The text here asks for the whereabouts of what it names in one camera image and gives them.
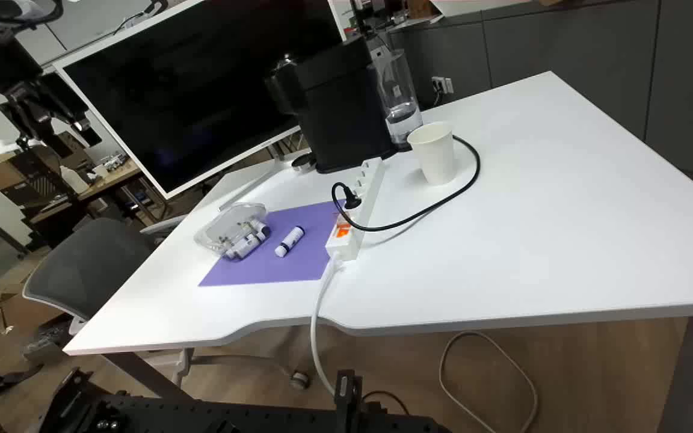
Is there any white power strip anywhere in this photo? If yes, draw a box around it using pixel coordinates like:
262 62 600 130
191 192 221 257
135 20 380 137
325 154 386 262

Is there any small white labelled bottle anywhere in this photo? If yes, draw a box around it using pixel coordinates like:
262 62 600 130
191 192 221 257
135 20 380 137
271 224 307 260

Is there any purple mat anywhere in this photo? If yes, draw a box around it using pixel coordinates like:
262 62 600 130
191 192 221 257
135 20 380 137
196 201 349 288

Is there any black coffee machine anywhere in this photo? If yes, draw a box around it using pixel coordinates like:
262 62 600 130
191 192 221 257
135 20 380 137
264 33 402 175

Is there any white paper cup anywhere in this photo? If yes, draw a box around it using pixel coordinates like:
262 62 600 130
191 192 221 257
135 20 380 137
405 120 460 187

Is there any transparent water tank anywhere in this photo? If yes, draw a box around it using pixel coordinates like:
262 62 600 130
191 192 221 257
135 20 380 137
366 29 425 148

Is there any large white-framed monitor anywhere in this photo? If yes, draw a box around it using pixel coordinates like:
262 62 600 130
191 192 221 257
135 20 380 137
53 0 349 202

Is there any cluttered shelf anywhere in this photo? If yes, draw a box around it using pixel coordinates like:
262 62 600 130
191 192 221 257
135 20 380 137
325 0 444 43

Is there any black metal rig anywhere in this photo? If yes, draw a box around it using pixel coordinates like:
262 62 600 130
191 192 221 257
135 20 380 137
35 368 444 433

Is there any grey office chair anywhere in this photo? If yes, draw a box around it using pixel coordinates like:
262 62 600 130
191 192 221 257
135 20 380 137
18 214 318 396

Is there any cluttered wooden desk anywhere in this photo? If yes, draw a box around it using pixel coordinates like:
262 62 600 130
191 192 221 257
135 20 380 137
0 142 172 244

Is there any black power cable with plug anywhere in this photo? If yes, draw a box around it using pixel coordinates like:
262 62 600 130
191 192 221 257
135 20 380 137
328 133 482 236

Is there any white power strip cable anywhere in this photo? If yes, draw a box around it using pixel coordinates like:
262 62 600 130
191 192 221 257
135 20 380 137
307 255 341 398

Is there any white wall socket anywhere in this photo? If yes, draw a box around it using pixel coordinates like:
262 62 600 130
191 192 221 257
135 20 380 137
428 76 455 100

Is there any white cable loop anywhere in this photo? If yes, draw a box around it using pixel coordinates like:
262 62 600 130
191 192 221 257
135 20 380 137
438 329 541 433

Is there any black camera stand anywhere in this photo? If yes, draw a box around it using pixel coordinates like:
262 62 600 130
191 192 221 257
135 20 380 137
0 0 103 154

